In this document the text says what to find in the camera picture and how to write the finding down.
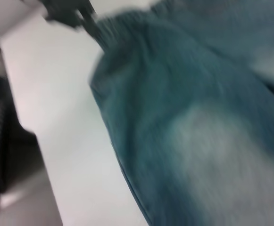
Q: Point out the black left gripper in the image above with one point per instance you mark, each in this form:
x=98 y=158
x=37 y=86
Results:
x=63 y=11

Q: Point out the blue denim shorts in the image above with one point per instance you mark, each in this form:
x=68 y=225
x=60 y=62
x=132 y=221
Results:
x=186 y=106

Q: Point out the black robot torso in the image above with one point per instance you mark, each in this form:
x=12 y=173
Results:
x=0 y=141

